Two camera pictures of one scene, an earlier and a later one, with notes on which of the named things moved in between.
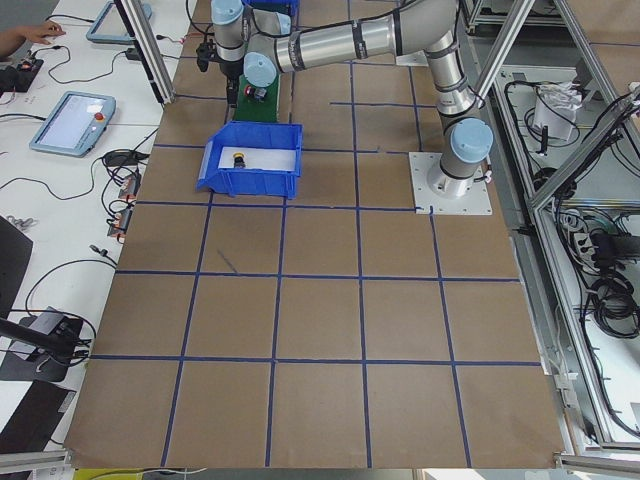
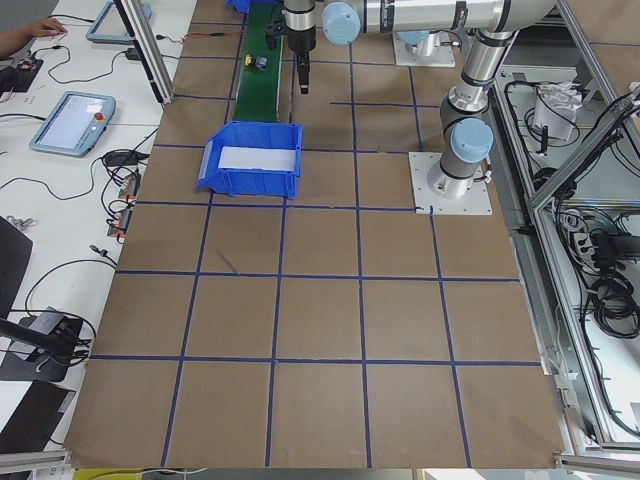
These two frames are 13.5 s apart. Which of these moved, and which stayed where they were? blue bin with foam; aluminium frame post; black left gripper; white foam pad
Moved: black left gripper
Stayed: white foam pad; aluminium frame post; blue bin with foam
